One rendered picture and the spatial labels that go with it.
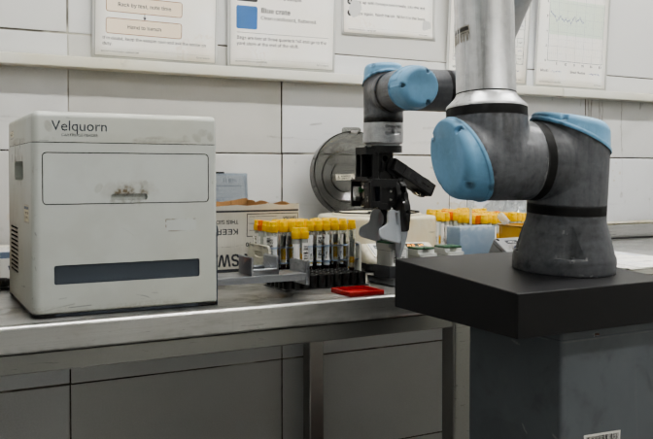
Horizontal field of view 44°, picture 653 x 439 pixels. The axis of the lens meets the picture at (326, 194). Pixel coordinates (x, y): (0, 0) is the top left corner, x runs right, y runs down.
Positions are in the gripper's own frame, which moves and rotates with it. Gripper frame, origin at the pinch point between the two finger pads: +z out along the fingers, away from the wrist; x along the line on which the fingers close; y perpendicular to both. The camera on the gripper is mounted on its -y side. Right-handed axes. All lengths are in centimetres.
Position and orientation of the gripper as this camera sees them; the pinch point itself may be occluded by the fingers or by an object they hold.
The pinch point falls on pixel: (392, 251)
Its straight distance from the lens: 155.6
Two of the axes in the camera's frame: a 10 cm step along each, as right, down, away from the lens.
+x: 5.1, 0.2, -8.6
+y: -8.6, 0.1, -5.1
